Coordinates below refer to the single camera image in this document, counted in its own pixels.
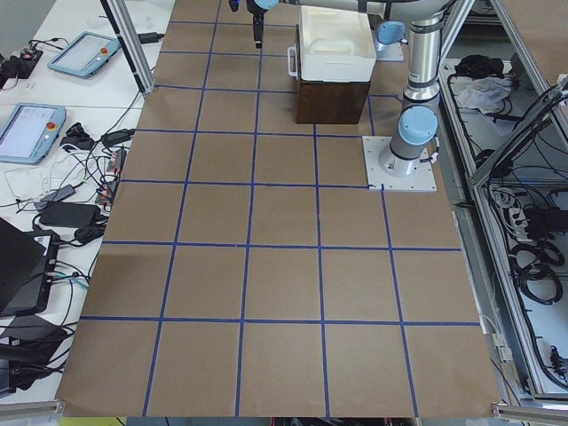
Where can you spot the wooden drawer with white handle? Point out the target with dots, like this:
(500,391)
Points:
(292,62)

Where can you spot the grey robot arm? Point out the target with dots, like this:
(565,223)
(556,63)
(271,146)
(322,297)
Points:
(432,29)

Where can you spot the white plastic tray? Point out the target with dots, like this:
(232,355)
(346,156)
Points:
(335,46)

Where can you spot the dark brown wooden cabinet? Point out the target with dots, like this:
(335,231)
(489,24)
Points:
(331,103)

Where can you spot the teach pendant far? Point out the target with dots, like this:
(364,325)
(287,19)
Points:
(86,55)

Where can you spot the teach pendant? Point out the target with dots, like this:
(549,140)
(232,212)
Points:
(30,131)
(86,55)

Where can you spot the teach pendant near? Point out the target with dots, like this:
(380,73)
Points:
(30,131)

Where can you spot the black power adapter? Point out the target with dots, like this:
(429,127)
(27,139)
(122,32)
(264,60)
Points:
(68,214)

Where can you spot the black laptop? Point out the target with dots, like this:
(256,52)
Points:
(27,259)

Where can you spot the aluminium frame post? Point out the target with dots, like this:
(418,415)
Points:
(120,20)

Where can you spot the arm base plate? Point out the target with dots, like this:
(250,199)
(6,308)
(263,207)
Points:
(385,171)

